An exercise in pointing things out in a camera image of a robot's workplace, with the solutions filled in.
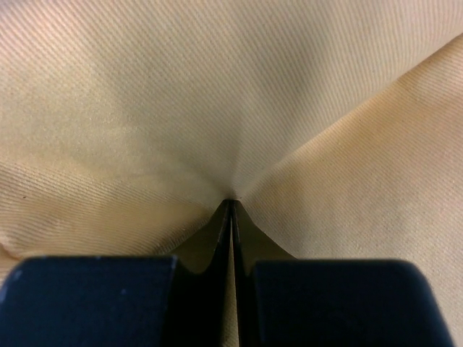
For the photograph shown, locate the yellow trousers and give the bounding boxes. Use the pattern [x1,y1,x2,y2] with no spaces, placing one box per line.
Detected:
[1,1,462,346]

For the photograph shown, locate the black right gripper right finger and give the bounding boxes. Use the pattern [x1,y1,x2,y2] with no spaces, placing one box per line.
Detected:
[231,201,454,346]

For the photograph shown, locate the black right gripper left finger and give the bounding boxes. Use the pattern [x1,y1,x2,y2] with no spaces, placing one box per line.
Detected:
[1,201,232,346]

